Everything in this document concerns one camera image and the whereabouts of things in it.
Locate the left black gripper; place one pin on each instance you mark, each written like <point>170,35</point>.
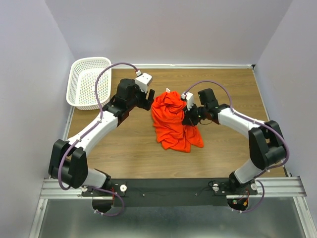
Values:
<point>144,104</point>

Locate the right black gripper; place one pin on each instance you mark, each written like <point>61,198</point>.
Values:
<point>187,119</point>

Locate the orange t-shirt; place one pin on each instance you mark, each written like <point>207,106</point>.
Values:
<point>168,114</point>

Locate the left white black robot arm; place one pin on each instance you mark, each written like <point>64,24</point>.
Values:
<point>68,161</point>

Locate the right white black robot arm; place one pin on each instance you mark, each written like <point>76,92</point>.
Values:
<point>266,142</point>

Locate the white perforated plastic basket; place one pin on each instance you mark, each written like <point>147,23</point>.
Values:
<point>83,74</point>

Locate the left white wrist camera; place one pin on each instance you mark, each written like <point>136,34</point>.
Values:
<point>143,80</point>

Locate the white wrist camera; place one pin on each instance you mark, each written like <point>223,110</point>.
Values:
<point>189,99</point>
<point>143,80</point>

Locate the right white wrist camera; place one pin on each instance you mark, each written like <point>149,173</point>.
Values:
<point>189,99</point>

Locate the black mounting base plate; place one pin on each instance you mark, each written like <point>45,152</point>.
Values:
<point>172,192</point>

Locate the aluminium frame rail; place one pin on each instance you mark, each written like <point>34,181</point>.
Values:
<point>269,187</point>

